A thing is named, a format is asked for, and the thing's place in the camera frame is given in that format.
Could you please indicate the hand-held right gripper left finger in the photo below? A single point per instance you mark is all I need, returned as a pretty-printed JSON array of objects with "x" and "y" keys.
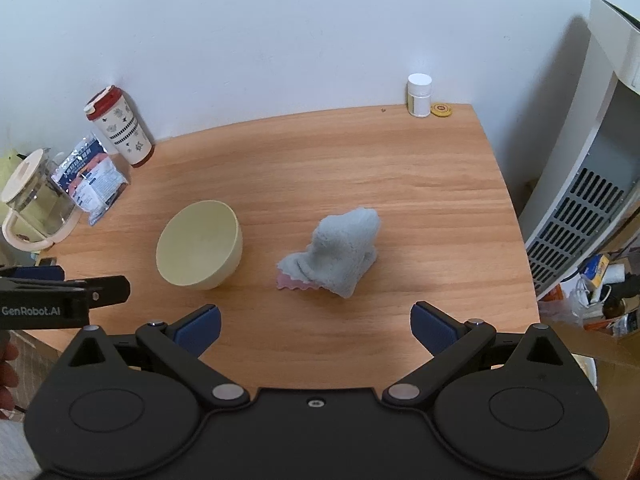
[{"x": 200, "y": 331}]

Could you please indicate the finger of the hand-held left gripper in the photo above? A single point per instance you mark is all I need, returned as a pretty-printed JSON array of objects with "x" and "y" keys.
[
  {"x": 112, "y": 290},
  {"x": 35, "y": 273}
]

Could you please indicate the person's left hand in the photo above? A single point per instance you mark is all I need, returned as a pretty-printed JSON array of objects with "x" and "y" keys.
[{"x": 6, "y": 370}]

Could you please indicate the white pill bottle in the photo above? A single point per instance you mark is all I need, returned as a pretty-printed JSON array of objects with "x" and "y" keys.
[{"x": 419, "y": 95}]

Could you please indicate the blue and pink cleaning cloth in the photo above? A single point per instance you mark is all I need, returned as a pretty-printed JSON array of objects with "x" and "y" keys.
[{"x": 340, "y": 250}]

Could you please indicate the patterned tumbler with red lid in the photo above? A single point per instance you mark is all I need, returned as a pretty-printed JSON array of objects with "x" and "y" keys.
[{"x": 120, "y": 130}]

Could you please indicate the pale yellow bowl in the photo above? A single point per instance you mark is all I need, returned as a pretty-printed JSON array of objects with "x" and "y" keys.
[{"x": 200, "y": 245}]

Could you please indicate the blue and white snack packet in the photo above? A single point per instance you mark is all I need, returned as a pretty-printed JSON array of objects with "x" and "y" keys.
[{"x": 95, "y": 180}]

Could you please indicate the blue and yellow bag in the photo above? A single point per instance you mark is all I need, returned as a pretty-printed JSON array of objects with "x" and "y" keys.
[{"x": 597, "y": 267}]

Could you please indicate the white tower heater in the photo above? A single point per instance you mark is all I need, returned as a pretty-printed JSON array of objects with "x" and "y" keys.
[{"x": 590, "y": 160}]

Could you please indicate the clear plastic bag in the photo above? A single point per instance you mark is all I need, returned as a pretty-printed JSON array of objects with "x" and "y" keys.
[{"x": 557, "y": 305}]

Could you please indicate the cardboard box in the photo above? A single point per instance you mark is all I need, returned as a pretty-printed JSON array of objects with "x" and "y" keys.
[{"x": 615, "y": 375}]

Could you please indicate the white wrinkled sheet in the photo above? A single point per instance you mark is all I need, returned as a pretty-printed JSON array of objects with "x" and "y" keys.
[{"x": 12, "y": 450}]

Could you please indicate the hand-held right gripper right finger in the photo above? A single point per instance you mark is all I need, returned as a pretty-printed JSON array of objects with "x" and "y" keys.
[{"x": 431, "y": 329}]

